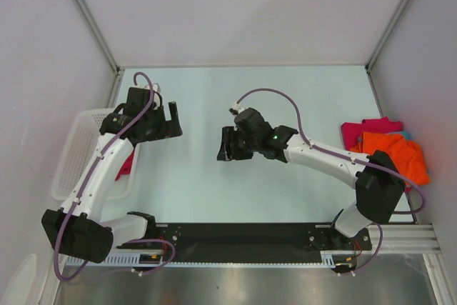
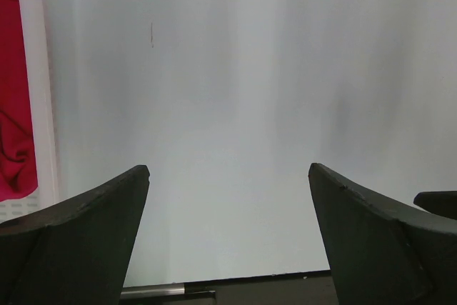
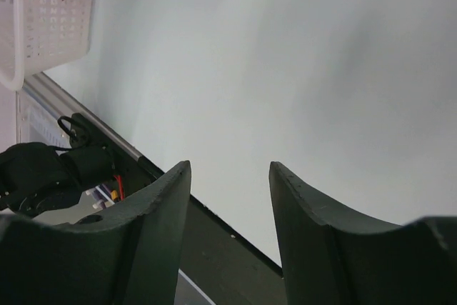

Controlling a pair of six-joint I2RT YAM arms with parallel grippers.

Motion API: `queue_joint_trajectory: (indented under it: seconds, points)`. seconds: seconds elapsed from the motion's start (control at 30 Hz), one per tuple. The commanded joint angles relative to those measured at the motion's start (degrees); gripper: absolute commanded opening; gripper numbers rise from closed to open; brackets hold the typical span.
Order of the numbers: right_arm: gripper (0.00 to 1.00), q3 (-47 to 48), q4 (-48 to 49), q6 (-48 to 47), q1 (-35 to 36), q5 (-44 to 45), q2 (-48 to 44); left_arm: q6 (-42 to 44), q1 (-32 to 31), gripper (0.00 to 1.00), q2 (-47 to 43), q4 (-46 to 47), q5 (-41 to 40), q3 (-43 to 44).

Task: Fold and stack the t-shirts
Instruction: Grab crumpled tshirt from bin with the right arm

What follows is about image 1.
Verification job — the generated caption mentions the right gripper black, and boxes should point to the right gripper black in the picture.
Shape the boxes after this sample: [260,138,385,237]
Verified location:
[217,126,260,161]

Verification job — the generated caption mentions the crimson red t shirt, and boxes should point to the crimson red t shirt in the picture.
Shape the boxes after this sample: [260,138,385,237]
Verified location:
[115,151,135,181]

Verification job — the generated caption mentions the white perforated plastic basket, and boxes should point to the white perforated plastic basket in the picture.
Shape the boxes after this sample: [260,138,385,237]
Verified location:
[50,108,140,202]

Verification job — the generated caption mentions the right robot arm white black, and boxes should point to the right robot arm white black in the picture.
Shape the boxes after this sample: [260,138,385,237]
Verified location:
[216,108,406,249]

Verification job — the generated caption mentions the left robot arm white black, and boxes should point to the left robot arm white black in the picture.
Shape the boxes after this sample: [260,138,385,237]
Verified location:
[41,84,182,263]

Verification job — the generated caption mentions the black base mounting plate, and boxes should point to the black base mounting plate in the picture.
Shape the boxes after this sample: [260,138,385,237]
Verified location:
[116,221,372,264]

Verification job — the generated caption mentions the folded magenta t shirt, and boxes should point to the folded magenta t shirt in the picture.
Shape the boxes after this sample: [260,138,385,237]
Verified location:
[340,116,403,150]

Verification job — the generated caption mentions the folded orange t shirt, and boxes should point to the folded orange t shirt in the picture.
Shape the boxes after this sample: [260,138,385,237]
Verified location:
[350,131,430,186]

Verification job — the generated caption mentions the folded teal t shirt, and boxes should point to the folded teal t shirt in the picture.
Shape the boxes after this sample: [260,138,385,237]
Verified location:
[399,131,412,141]

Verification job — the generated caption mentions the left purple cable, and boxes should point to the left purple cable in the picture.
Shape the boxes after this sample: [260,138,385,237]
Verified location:
[52,72,176,281]

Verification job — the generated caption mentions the purple cable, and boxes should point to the purple cable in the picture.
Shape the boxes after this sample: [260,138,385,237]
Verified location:
[52,72,176,281]
[235,87,428,277]

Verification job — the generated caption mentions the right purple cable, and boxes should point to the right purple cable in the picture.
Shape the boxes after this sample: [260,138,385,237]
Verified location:
[235,87,428,277]

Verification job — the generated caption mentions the white slotted cable duct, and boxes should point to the white slotted cable duct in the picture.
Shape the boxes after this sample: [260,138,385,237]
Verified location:
[66,250,340,269]

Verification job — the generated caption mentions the aluminium extrusion rail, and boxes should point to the aluminium extrusion rail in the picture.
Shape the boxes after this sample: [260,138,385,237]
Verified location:
[379,224,441,254]

